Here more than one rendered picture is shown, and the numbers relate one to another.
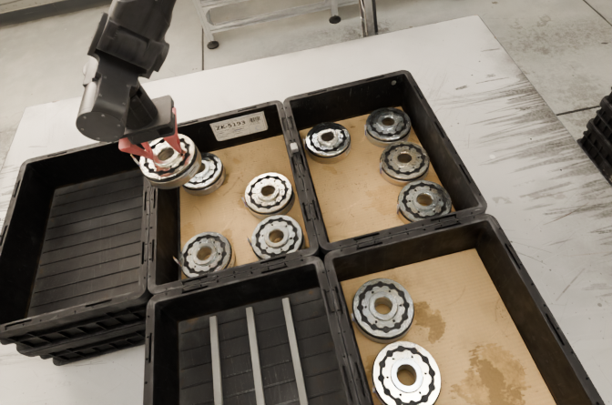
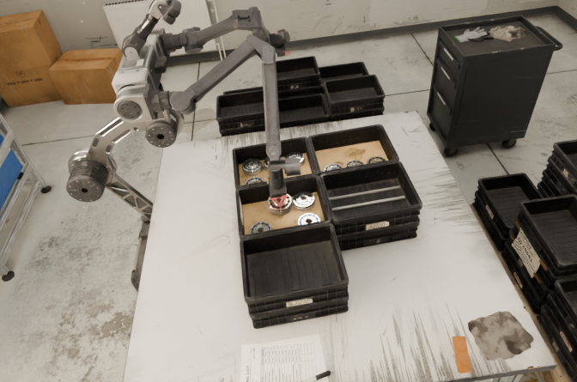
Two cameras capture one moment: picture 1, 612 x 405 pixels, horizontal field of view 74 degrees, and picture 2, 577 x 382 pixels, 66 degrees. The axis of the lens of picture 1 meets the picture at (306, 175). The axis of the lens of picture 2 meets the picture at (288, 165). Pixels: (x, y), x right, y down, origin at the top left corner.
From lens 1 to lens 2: 1.78 m
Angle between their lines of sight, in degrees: 58
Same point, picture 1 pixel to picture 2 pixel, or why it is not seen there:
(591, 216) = (294, 135)
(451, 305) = (331, 159)
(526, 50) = (130, 166)
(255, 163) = (258, 214)
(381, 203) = not seen: hidden behind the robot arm
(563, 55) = (145, 154)
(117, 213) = (276, 270)
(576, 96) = not seen: hidden behind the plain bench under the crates
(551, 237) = not seen: hidden behind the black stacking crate
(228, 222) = (290, 221)
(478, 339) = (343, 154)
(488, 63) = (203, 146)
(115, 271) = (311, 263)
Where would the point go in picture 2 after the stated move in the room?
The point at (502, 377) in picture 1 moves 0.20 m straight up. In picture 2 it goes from (354, 152) to (354, 121)
